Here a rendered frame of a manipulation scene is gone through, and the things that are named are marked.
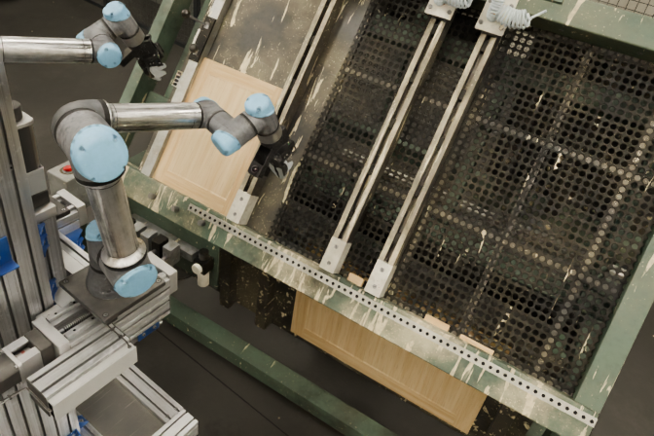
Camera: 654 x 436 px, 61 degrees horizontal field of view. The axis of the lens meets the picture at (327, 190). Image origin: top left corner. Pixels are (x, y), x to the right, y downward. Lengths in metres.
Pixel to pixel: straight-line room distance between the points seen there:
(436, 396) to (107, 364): 1.37
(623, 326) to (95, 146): 1.60
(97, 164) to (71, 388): 0.68
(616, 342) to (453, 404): 0.81
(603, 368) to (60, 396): 1.59
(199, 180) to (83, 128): 1.13
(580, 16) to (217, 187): 1.48
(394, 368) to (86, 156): 1.67
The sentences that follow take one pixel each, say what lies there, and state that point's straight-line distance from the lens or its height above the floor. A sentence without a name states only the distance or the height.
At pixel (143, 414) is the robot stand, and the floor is 0.21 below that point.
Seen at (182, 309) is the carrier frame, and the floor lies 0.18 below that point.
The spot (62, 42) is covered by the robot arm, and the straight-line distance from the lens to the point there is 1.92.
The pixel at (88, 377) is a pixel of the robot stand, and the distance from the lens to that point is 1.76.
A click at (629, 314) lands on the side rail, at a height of 1.17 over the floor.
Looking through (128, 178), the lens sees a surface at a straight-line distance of 2.57.
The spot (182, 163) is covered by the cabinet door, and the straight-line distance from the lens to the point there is 2.46.
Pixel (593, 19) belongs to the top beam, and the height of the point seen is 1.87.
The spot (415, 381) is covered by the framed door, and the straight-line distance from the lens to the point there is 2.54.
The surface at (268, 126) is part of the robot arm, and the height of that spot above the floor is 1.57.
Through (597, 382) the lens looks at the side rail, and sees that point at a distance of 2.03.
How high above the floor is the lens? 2.35
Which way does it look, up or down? 35 degrees down
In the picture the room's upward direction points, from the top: 10 degrees clockwise
